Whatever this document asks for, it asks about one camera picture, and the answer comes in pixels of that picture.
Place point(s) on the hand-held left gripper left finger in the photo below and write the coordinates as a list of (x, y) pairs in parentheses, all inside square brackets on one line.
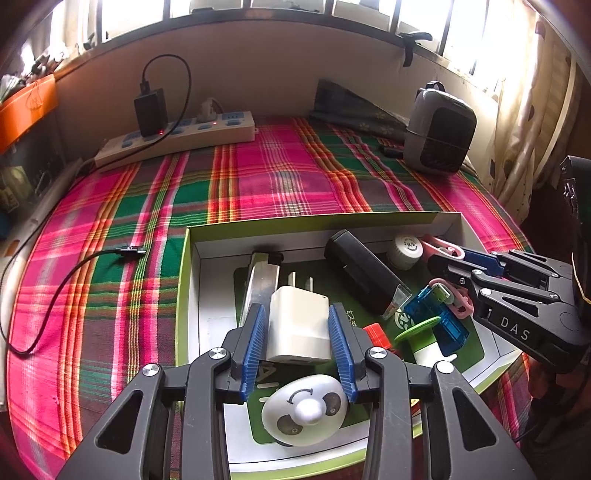
[(251, 350)]

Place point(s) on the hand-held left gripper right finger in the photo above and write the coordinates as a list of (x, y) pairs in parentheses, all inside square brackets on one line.
[(341, 350)]

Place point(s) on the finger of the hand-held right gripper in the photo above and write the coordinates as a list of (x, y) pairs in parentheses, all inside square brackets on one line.
[(452, 272), (482, 261)]

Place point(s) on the red jar with yellow label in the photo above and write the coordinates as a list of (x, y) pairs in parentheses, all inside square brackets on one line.
[(376, 333)]

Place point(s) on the white charger plug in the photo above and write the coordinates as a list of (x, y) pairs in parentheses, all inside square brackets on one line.
[(300, 323)]

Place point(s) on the blue transparent card reader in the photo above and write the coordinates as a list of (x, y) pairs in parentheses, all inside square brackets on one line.
[(443, 327)]

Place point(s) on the white panda face gadget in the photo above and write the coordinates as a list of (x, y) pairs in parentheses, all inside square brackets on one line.
[(286, 397)]

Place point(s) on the silver stapler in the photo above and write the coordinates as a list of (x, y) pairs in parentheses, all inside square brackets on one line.
[(258, 286)]

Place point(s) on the green cardboard box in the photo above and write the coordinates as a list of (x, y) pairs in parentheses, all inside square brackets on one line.
[(212, 295)]

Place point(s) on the green and white plastic stand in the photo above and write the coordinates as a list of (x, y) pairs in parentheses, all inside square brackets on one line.
[(415, 330)]

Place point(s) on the black flashlight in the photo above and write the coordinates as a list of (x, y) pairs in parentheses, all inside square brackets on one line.
[(360, 267)]

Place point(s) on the cream patterned curtain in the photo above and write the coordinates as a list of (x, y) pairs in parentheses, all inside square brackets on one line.
[(531, 138)]

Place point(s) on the grey space heater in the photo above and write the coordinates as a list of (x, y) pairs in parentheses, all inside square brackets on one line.
[(438, 134)]

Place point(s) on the small black device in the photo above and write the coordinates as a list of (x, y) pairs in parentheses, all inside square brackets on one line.
[(391, 151)]

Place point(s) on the dark patterned cloth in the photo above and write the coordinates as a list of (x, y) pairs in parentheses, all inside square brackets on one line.
[(351, 106)]

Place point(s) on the plaid blanket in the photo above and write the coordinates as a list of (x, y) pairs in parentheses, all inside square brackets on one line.
[(115, 207)]

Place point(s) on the white power strip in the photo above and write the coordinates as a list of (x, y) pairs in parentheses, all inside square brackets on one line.
[(194, 134)]

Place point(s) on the black power adapter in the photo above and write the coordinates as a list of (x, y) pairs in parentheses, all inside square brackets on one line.
[(150, 110)]

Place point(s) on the clear plastic container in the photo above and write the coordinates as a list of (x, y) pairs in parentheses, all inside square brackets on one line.
[(23, 180)]

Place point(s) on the window with metal bars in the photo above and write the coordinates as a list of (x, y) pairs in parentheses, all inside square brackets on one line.
[(286, 4)]

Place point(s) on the orange plastic bin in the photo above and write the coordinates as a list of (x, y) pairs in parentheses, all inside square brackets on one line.
[(27, 110)]

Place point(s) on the orange tray with clutter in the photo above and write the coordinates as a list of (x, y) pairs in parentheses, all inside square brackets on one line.
[(27, 69)]

